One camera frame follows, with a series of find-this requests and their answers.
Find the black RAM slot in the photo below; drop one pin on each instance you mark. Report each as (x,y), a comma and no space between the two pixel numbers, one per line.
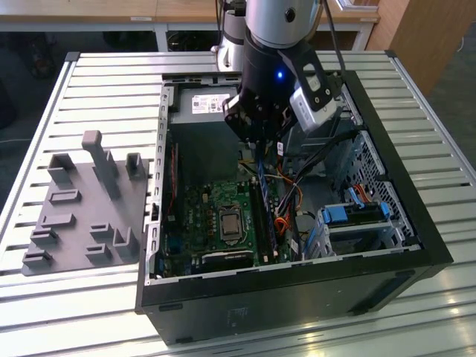
(263,232)
(257,223)

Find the grey power supply unit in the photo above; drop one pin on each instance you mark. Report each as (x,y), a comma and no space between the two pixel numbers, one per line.
(201,148)

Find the green motherboard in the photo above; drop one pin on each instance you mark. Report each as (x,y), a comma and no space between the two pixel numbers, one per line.
(223,193)

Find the silver CPU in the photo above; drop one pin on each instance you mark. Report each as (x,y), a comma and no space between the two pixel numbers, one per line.
(230,224)

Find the round grey case speaker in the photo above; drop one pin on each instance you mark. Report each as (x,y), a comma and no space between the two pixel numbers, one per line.
(306,222)

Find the hard disk in blue carrier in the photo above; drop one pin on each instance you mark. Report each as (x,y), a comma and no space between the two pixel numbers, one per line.
(334,215)

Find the wooden cabinet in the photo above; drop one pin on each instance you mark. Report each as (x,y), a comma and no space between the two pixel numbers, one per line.
(427,37)

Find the silver disk bay cage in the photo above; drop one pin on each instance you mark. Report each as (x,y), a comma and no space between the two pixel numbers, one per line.
(357,232)

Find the black graphics card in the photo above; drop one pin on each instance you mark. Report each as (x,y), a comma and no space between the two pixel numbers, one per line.
(227,262)

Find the black PC case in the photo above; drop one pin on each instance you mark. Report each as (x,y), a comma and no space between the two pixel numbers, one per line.
(297,294)

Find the grey parts rack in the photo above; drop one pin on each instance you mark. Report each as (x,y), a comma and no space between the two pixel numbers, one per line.
(82,223)

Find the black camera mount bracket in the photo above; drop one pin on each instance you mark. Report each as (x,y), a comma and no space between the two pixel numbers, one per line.
(297,61)

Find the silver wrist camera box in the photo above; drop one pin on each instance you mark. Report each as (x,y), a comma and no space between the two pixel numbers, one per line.
(310,115)

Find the wooden desk white frame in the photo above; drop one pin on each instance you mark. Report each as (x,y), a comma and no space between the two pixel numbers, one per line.
(74,7)

